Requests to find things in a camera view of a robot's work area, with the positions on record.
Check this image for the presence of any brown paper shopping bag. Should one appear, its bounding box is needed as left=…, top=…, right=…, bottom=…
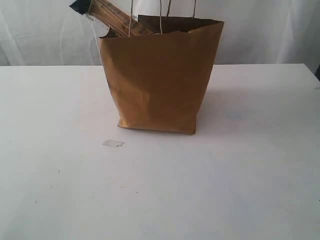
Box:
left=100, top=15, right=224, bottom=135

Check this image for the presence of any spaghetti packet with Italian flag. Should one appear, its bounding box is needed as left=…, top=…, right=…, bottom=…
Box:
left=69, top=0, right=157, bottom=37

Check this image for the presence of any white backdrop curtain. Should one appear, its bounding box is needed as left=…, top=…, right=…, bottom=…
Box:
left=0, top=0, right=320, bottom=71

